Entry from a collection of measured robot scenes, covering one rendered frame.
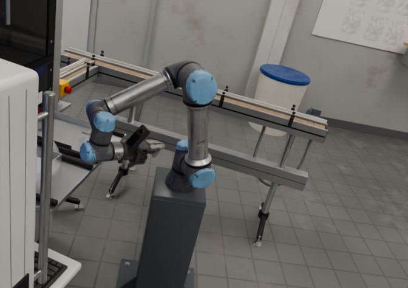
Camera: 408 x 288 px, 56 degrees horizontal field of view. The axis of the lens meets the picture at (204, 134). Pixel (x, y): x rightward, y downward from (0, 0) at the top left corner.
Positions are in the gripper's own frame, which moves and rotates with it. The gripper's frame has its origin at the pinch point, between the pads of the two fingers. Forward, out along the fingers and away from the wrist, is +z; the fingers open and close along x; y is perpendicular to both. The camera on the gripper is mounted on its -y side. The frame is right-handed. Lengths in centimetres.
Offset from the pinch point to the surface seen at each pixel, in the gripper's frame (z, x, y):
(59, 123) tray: -20, -54, 28
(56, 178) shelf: -37.3, -10.2, 23.5
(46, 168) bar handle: -63, 32, -21
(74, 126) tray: -14, -50, 26
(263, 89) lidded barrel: 249, -145, 47
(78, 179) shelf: -29.6, -7.0, 22.2
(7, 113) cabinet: -76, 38, -41
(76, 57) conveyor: 21, -138, 30
